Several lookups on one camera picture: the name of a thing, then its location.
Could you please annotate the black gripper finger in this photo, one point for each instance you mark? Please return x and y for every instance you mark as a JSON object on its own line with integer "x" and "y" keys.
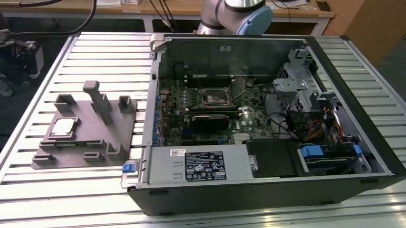
{"x": 36, "y": 59}

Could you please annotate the silver square CPU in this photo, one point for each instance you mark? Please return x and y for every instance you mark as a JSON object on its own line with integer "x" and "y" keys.
{"x": 63, "y": 127}

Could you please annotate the thin metal locking lever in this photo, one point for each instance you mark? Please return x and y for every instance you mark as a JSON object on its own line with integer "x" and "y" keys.
{"x": 199, "y": 86}

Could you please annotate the CPU socket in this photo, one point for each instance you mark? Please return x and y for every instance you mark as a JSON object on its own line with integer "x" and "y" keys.
{"x": 219, "y": 97}

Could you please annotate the grey chair base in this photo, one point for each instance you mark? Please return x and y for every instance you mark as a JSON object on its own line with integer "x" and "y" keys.
{"x": 5, "y": 91}

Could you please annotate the white cardboard box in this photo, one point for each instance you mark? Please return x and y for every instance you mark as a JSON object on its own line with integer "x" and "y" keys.
{"x": 107, "y": 2}

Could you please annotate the grey plastic parts rack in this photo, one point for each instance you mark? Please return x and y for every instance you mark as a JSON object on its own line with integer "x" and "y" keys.
{"x": 92, "y": 133}

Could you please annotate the white labelled box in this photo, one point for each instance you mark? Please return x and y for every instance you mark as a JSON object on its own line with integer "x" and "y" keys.
{"x": 131, "y": 2}

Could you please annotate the blue case latch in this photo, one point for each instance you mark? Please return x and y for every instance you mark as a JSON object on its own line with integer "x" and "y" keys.
{"x": 128, "y": 167}

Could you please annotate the silver power supply unit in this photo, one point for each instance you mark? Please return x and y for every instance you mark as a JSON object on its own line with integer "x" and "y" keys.
{"x": 164, "y": 166}

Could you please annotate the black graphics card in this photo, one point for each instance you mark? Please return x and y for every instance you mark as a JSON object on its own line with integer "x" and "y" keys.
{"x": 208, "y": 123}

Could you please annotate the small silver heatsink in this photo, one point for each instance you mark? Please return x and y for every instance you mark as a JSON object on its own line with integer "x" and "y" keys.
{"x": 242, "y": 138}

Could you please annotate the green motherboard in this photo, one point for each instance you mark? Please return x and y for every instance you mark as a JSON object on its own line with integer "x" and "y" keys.
{"x": 254, "y": 118}

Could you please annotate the silver perforated drive cage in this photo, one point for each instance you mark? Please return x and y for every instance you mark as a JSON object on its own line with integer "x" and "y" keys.
{"x": 291, "y": 88}

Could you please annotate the black open PC case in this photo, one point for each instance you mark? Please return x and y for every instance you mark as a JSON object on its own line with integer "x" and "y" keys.
{"x": 222, "y": 199}

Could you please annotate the black plastic drive cover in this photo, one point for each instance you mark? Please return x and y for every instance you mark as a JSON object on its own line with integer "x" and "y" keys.
{"x": 272, "y": 159}

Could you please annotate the hard disk in blue carrier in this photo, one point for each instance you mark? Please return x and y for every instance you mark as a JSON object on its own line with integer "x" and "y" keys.
{"x": 312, "y": 152}

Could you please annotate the wooden cabinet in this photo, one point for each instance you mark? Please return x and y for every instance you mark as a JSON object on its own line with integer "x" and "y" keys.
{"x": 374, "y": 28}

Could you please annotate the blue plastic drive latch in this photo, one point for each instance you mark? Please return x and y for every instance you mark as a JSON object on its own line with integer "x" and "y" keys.
{"x": 356, "y": 149}

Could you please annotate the wooden desk white frame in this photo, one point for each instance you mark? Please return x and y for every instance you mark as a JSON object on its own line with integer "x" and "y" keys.
{"x": 37, "y": 9}

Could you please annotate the silver disk bay frame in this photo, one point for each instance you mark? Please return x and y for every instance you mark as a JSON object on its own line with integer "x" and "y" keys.
{"x": 364, "y": 166}

